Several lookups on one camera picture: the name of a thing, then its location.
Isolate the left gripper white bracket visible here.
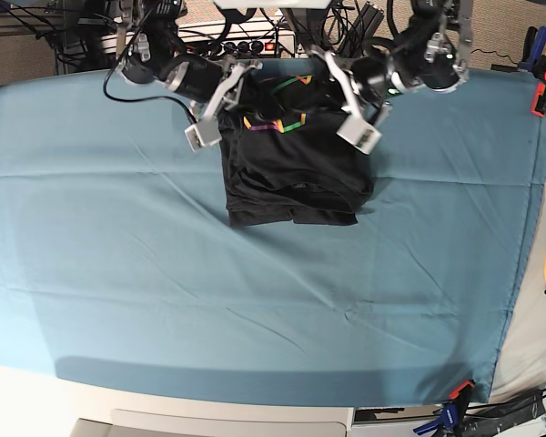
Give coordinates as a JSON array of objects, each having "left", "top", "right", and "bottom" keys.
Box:
[{"left": 308, "top": 46, "right": 382, "bottom": 154}]

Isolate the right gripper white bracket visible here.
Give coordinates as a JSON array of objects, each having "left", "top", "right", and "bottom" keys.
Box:
[{"left": 184, "top": 59, "right": 263, "bottom": 152}]

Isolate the dark grey T-shirt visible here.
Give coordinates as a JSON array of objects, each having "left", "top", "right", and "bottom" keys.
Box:
[{"left": 218, "top": 76, "right": 373, "bottom": 228}]

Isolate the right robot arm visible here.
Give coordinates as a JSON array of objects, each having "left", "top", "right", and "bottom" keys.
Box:
[{"left": 103, "top": 1, "right": 272, "bottom": 151}]

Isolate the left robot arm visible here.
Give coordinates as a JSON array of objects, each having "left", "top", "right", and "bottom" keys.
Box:
[{"left": 307, "top": 1, "right": 473, "bottom": 155}]

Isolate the white power strip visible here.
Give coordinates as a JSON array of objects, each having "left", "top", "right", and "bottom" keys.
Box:
[{"left": 178, "top": 27, "right": 298, "bottom": 60}]

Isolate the teal table cloth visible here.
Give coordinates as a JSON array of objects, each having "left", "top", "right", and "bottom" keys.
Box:
[{"left": 0, "top": 71, "right": 546, "bottom": 407}]

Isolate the orange black clamp upper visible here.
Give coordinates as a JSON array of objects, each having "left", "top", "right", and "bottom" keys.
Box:
[{"left": 531, "top": 55, "right": 546, "bottom": 117}]

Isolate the blue orange clamp lower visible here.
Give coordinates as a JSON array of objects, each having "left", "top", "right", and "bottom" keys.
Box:
[{"left": 413, "top": 380, "right": 475, "bottom": 436}]

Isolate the white tray bottom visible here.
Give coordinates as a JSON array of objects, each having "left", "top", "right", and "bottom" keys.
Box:
[{"left": 70, "top": 410, "right": 348, "bottom": 437}]

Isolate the blue handled clamp top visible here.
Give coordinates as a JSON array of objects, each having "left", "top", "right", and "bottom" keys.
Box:
[{"left": 517, "top": 25, "right": 546, "bottom": 72}]

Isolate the black bag with cables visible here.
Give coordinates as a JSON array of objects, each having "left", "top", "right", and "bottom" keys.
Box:
[{"left": 459, "top": 388, "right": 546, "bottom": 436}]

